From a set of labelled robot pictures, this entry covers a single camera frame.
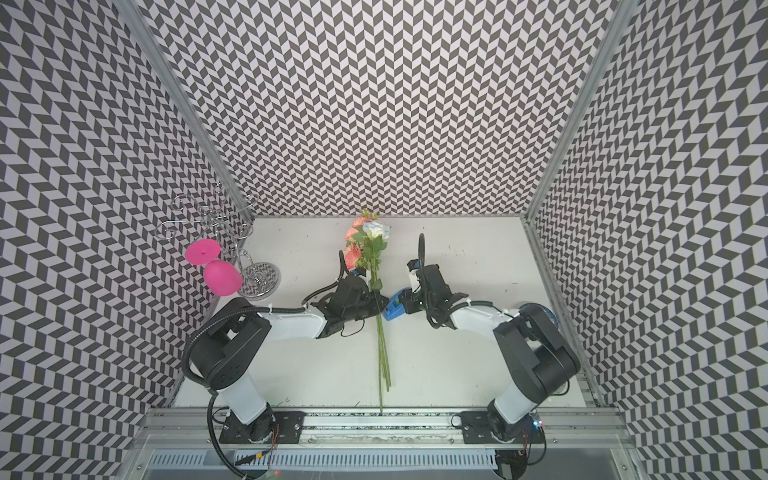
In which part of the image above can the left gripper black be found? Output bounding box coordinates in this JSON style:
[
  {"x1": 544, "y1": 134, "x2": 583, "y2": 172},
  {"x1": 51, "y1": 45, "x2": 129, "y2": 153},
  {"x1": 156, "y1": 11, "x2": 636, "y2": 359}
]
[{"x1": 345, "y1": 289, "x2": 391, "y2": 322}]

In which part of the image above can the pink wine glass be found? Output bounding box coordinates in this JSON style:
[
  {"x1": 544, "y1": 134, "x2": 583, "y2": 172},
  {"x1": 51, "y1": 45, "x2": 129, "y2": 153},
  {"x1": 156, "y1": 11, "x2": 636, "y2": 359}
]
[{"x1": 184, "y1": 239, "x2": 243, "y2": 297}]

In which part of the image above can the blue tape dispenser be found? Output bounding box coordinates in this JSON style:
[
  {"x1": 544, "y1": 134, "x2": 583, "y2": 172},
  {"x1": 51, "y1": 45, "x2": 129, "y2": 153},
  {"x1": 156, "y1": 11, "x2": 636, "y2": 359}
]
[{"x1": 382, "y1": 289, "x2": 406, "y2": 321}]

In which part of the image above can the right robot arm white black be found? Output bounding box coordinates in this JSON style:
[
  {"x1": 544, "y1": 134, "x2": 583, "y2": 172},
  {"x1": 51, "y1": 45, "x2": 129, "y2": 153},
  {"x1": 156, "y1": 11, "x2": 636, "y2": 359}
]
[{"x1": 400, "y1": 235, "x2": 581, "y2": 443}]

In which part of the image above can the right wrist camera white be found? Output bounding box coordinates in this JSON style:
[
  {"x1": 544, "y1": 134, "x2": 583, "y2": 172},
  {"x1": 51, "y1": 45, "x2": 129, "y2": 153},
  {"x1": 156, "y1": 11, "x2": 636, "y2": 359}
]
[{"x1": 407, "y1": 259, "x2": 421, "y2": 292}]

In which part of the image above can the artificial rose bouquet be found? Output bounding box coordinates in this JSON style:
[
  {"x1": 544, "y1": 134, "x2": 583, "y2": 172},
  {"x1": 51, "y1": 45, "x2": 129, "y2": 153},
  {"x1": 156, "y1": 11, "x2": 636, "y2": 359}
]
[{"x1": 342, "y1": 209, "x2": 392, "y2": 412}]

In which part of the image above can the aluminium mounting rail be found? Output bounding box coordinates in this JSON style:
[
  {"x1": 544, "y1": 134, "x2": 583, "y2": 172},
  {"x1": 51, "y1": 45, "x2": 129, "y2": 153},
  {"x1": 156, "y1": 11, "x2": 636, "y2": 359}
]
[{"x1": 121, "y1": 407, "x2": 644, "y2": 479}]

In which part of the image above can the wire glass rack stand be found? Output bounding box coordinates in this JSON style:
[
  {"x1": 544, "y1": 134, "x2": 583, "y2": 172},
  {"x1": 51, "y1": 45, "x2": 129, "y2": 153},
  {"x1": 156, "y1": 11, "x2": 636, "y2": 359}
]
[{"x1": 155, "y1": 194, "x2": 281, "y2": 300}]

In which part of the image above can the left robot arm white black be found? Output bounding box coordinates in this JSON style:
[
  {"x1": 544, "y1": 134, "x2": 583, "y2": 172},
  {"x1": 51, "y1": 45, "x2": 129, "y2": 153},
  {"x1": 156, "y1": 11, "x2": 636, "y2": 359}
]
[{"x1": 181, "y1": 256, "x2": 389, "y2": 443}]

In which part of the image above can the blue patterned bowl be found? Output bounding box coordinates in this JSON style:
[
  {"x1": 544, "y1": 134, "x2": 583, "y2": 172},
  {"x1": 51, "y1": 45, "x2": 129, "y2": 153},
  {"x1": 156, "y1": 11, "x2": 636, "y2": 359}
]
[{"x1": 519, "y1": 302, "x2": 559, "y2": 328}]

